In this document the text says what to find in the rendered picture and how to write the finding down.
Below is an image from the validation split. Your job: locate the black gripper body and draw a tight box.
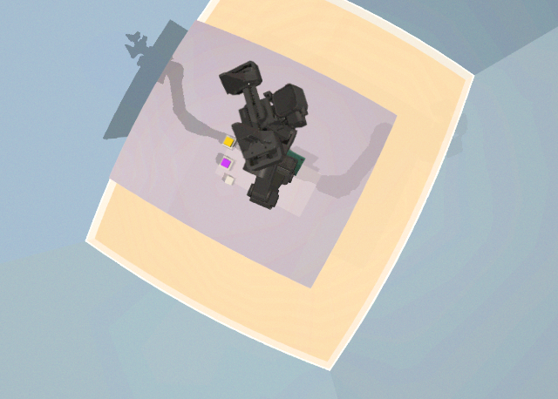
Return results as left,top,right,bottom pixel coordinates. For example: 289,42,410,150
228,61,286,171

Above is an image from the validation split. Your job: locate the yellow button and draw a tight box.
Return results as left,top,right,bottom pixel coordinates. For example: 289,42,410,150
222,135,237,150

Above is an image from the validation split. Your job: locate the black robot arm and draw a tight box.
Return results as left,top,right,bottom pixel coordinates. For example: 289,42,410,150
242,83,309,210

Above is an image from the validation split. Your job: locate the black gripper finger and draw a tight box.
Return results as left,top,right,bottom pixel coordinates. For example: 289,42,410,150
219,67,257,94
232,122,277,159

